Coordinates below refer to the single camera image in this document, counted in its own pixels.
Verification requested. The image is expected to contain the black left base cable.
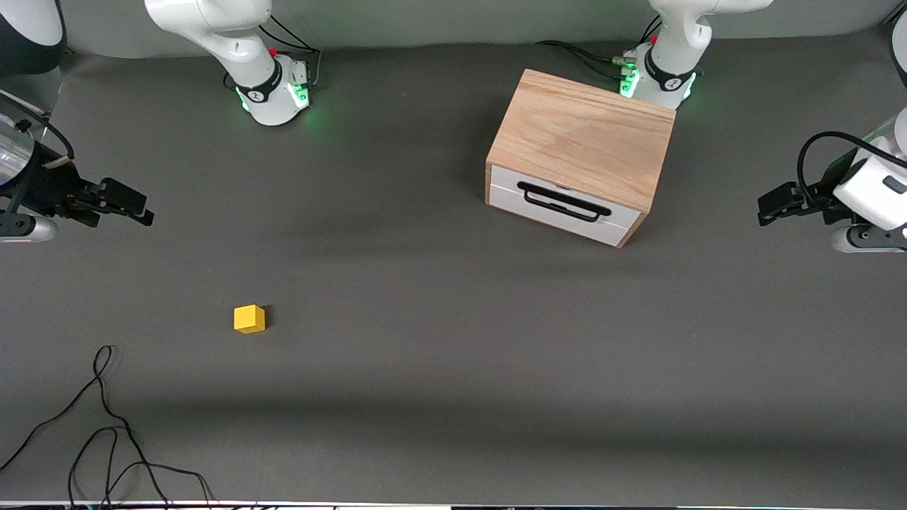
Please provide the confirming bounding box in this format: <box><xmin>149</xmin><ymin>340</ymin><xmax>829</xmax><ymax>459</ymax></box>
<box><xmin>535</xmin><ymin>16</ymin><xmax>664</xmax><ymax>80</ymax></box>

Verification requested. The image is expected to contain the white-fronted wooden drawer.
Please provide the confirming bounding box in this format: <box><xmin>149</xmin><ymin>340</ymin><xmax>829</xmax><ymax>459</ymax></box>
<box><xmin>489</xmin><ymin>164</ymin><xmax>643</xmax><ymax>248</ymax></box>

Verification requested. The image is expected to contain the loose black table cable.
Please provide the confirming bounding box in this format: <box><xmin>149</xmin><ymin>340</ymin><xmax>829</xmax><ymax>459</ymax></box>
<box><xmin>0</xmin><ymin>345</ymin><xmax>217</xmax><ymax>509</ymax></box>

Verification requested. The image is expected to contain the black right base cable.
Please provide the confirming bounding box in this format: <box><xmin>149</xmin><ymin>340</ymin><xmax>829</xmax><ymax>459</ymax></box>
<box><xmin>223</xmin><ymin>14</ymin><xmax>324</xmax><ymax>93</ymax></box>

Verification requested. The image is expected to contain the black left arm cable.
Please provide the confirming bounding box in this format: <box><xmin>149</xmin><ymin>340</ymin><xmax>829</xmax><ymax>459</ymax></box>
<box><xmin>796</xmin><ymin>130</ymin><xmax>907</xmax><ymax>208</ymax></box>

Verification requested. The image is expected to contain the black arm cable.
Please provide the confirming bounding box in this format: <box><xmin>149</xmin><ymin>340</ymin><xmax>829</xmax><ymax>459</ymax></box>
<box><xmin>796</xmin><ymin>130</ymin><xmax>907</xmax><ymax>208</ymax></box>
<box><xmin>0</xmin><ymin>91</ymin><xmax>76</xmax><ymax>213</ymax></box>

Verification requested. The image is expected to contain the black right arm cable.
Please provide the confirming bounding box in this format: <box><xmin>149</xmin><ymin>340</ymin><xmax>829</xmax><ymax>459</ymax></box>
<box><xmin>0</xmin><ymin>91</ymin><xmax>76</xmax><ymax>213</ymax></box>

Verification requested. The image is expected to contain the wooden drawer cabinet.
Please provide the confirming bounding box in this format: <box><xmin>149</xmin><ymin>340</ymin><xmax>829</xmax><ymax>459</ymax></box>
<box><xmin>485</xmin><ymin>68</ymin><xmax>677</xmax><ymax>249</ymax></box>

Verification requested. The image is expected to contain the black base cable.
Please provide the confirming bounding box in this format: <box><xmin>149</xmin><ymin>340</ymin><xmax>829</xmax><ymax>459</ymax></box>
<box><xmin>223</xmin><ymin>14</ymin><xmax>324</xmax><ymax>93</ymax></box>
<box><xmin>535</xmin><ymin>16</ymin><xmax>664</xmax><ymax>80</ymax></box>

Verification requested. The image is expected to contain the black drawer handle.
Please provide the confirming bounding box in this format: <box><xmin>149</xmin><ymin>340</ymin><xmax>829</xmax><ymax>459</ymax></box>
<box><xmin>517</xmin><ymin>181</ymin><xmax>612</xmax><ymax>223</ymax></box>

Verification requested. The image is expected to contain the yellow cube block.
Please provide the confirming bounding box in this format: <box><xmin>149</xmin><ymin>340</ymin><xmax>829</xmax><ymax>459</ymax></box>
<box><xmin>234</xmin><ymin>305</ymin><xmax>266</xmax><ymax>334</ymax></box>

